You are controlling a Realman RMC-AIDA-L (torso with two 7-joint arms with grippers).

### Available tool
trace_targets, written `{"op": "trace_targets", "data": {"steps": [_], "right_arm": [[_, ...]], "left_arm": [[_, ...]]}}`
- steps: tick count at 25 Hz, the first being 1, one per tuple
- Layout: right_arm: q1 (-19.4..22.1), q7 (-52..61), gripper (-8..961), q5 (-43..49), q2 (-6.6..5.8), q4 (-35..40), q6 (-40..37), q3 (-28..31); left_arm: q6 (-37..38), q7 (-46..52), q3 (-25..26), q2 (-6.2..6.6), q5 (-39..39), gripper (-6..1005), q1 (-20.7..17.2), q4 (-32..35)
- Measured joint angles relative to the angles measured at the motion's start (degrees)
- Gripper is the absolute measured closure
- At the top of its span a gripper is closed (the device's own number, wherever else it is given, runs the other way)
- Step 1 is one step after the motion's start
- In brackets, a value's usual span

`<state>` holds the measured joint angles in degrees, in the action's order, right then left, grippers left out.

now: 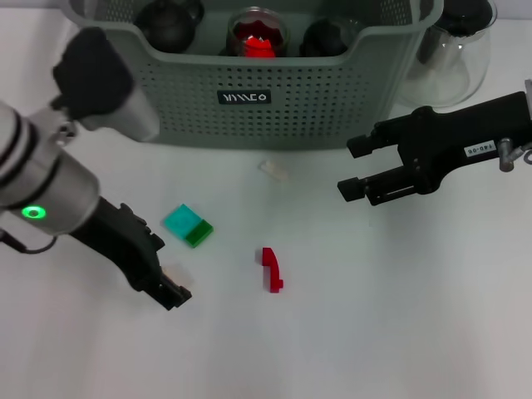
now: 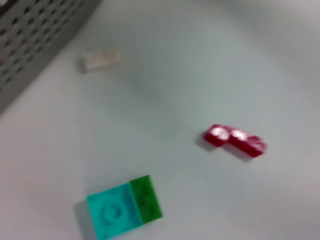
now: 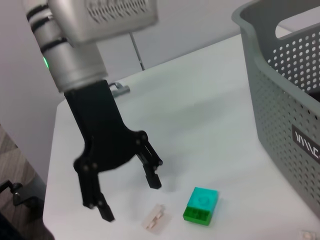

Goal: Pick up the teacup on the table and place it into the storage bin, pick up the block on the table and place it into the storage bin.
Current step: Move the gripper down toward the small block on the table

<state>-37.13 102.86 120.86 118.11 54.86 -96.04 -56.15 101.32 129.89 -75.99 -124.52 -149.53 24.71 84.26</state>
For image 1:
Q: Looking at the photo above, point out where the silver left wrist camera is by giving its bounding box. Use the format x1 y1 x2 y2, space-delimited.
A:
51 27 162 143

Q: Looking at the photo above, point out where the flat green square brick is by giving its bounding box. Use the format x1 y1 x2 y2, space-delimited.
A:
185 219 214 249

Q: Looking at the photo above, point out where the dark red curved brick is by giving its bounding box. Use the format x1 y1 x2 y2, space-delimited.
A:
260 247 285 294

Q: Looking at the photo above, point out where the left arm signal cable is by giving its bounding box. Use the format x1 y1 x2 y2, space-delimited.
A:
0 225 56 255

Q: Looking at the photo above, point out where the right arm signal cable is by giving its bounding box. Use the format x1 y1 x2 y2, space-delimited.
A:
497 138 532 172

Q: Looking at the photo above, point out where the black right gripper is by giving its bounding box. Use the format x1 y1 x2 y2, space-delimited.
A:
337 91 532 207

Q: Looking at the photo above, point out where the arm signal cable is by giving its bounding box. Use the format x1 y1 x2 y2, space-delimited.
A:
497 138 532 172
0 225 56 255

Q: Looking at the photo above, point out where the grey perforated plastic storage bin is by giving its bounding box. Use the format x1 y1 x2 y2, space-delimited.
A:
62 0 446 150

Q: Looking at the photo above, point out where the teal square building brick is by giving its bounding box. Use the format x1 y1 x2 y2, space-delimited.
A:
162 203 203 241

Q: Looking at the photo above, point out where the glass pitcher with black lid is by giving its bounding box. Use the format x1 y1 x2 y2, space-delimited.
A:
398 0 499 109

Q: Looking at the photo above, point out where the dark clay teapot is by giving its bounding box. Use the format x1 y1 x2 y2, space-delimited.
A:
133 0 205 54

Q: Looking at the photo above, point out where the glass teacup black sleeve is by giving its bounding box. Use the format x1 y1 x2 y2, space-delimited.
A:
298 18 349 58
225 6 291 58

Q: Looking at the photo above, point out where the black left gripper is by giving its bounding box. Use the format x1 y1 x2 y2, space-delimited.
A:
69 197 193 312

